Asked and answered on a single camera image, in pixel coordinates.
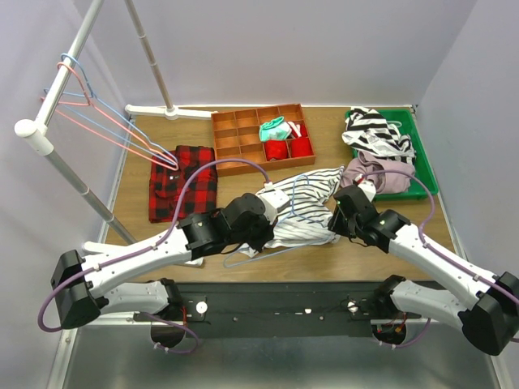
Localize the thin striped tank top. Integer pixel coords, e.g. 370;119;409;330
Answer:
230;165;345;259

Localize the blue wire hanger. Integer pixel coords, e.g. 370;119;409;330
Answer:
223;170;338;268
56;53;179;171

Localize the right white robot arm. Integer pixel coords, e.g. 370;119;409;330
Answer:
328;185;518;356

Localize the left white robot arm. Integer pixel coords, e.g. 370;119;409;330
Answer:
51;191;287;329

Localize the mauve garment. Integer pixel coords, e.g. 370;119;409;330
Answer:
341;152;415;195

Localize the red black plaid shirt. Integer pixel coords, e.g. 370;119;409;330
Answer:
148;145;218;223

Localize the green plastic bin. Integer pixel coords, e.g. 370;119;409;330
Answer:
352;109;439;196

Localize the red cloth left compartment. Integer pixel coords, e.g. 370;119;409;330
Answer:
264;139;289;161

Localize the red cloth compartment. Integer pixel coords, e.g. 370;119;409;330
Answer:
264;139;289;161
290;137;313;158

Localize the red cloth right compartment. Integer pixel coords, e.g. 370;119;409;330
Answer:
290;137;313;158

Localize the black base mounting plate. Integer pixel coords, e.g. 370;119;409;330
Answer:
150;276;407;348

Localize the bold striped garment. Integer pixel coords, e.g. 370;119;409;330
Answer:
341;106;416;165

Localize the brown compartment tray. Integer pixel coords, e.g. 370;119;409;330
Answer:
212;104;316;177

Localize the mint white sock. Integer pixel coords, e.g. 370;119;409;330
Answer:
259;117;292;142

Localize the red white striped sock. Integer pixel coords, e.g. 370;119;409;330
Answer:
286;121;308;139

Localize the white metal clothes rack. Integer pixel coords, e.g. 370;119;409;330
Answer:
15;1;212;244

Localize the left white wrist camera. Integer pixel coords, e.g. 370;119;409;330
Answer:
256;187;290;225

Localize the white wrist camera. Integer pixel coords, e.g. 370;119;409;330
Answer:
356;177;376;202
256;187;290;225

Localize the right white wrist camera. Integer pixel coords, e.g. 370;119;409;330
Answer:
356;177;376;202

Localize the pink wire hanger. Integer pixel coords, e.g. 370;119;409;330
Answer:
39;61;179;171

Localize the aluminium frame rail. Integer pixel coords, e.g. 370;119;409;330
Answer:
49;313;518;388

